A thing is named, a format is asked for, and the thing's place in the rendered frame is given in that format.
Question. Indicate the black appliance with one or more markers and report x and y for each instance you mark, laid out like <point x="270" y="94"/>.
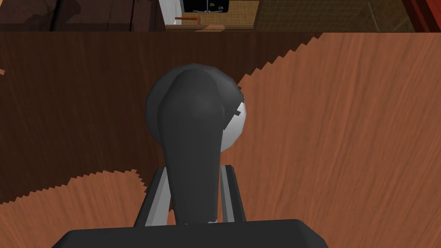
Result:
<point x="206" y="5"/>

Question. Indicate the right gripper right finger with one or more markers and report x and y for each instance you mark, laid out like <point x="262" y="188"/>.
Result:
<point x="230" y="199"/>

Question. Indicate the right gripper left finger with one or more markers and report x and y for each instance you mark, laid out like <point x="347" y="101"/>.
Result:
<point x="156" y="206"/>

